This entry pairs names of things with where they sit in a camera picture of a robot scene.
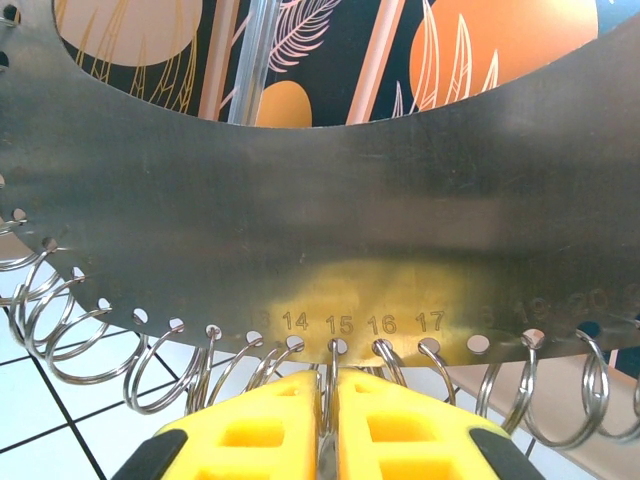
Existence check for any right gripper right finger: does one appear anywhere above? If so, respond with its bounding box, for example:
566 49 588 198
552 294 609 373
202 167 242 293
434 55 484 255
338 369 539 480

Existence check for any left aluminium frame post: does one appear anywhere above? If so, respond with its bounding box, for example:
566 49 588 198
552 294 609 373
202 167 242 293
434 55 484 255
227 0 282 125

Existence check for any metal key plate with rings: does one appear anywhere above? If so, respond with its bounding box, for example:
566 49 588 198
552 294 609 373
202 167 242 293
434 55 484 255
0 0 640 451

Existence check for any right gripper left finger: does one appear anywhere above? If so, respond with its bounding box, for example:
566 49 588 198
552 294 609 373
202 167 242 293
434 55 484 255
110 370 321 480

